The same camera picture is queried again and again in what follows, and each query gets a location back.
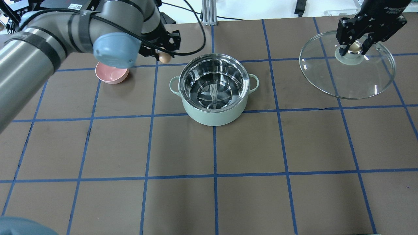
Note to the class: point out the aluminium frame post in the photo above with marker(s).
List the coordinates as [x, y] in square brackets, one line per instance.
[209, 13]

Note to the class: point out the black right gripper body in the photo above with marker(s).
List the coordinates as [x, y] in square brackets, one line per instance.
[382, 13]

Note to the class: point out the brown egg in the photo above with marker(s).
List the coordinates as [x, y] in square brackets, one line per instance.
[164, 57]

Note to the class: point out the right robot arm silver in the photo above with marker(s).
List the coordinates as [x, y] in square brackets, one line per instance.
[379, 19]

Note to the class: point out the glass pot lid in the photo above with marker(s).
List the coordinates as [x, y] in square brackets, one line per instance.
[353, 76]

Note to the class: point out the mint green pot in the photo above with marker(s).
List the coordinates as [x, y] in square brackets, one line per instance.
[214, 88]

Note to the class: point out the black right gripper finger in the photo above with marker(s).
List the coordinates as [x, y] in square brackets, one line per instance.
[348, 44]
[372, 38]

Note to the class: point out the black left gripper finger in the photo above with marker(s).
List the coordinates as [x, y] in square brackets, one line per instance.
[150, 52]
[172, 41]

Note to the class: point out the pink bowl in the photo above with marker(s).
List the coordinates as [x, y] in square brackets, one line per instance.
[110, 75]

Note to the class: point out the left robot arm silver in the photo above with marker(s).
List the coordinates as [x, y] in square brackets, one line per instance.
[116, 35]

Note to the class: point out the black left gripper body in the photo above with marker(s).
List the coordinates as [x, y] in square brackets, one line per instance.
[159, 36]

